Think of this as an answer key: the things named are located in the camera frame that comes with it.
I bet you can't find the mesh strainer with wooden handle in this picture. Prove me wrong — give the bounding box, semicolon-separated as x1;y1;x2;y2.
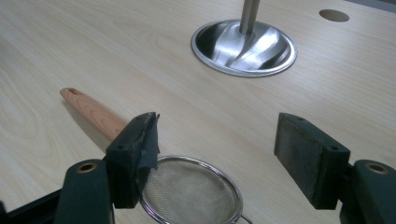
59;87;254;224

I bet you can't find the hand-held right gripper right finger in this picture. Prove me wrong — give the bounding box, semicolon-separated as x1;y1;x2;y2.
274;112;396;224

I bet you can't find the round metal stand base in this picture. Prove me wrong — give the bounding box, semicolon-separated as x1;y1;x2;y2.
191;0;298;78

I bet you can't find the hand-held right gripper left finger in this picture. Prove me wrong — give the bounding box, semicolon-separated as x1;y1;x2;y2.
54;111;161;224

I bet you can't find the round table grommet hole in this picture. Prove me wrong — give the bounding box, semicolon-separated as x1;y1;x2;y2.
318;8;350;23

